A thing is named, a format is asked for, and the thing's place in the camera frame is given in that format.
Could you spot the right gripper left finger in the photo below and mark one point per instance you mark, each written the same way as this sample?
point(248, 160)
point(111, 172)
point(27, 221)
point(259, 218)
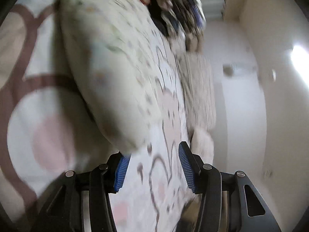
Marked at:
point(81, 199)

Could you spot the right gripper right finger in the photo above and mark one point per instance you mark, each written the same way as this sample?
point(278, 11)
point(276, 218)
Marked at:
point(230, 202)

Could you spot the cream floral dress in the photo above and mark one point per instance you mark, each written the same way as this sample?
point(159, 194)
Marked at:
point(108, 47)

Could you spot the tall folded clothes stack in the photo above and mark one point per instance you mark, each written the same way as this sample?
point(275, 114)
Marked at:
point(180, 19)

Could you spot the small fluffy white pillow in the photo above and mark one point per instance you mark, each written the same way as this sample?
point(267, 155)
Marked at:
point(202, 144)

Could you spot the bear pattern bed sheet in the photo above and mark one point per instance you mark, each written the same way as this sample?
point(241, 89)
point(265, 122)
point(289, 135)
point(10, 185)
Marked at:
point(46, 128)

